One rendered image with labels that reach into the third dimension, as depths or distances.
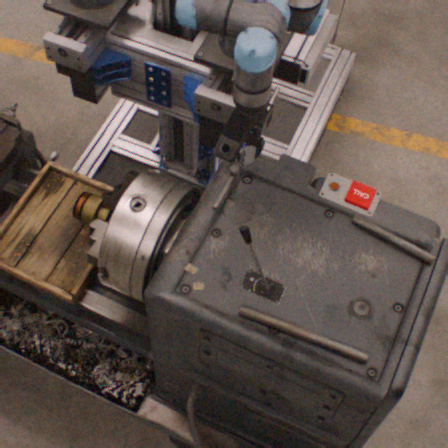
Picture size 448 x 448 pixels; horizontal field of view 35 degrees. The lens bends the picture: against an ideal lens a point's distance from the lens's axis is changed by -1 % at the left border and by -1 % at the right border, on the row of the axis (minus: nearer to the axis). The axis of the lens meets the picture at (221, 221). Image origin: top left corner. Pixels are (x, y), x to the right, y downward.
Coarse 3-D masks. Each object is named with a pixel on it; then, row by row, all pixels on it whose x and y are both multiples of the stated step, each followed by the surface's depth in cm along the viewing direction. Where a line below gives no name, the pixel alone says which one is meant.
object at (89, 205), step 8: (88, 192) 185; (80, 200) 182; (88, 200) 182; (96, 200) 182; (80, 208) 182; (88, 208) 181; (96, 208) 180; (104, 208) 182; (80, 216) 183; (88, 216) 181; (96, 216) 182; (104, 216) 181; (88, 224) 183
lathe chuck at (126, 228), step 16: (144, 176) 174; (160, 176) 176; (128, 192) 170; (144, 192) 170; (160, 192) 171; (128, 208) 168; (144, 208) 168; (112, 224) 168; (128, 224) 167; (144, 224) 166; (112, 240) 168; (128, 240) 167; (112, 256) 169; (128, 256) 167; (112, 272) 171; (128, 272) 169; (112, 288) 180; (128, 288) 173
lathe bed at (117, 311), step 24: (24, 168) 217; (0, 192) 216; (24, 192) 213; (0, 216) 222; (24, 288) 213; (96, 288) 200; (72, 312) 208; (96, 312) 194; (120, 312) 194; (144, 312) 197; (120, 336) 206; (144, 336) 192
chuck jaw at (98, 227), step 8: (96, 224) 180; (104, 224) 180; (96, 232) 179; (104, 232) 179; (96, 240) 177; (96, 248) 175; (88, 256) 175; (96, 256) 174; (96, 264) 176; (104, 272) 174
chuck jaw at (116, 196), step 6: (126, 174) 178; (132, 174) 178; (138, 174) 179; (150, 174) 178; (156, 174) 179; (126, 180) 178; (132, 180) 177; (120, 186) 181; (126, 186) 178; (114, 192) 180; (120, 192) 179; (108, 198) 181; (114, 198) 180; (120, 198) 180; (102, 204) 182; (108, 204) 181; (114, 204) 181; (114, 210) 181
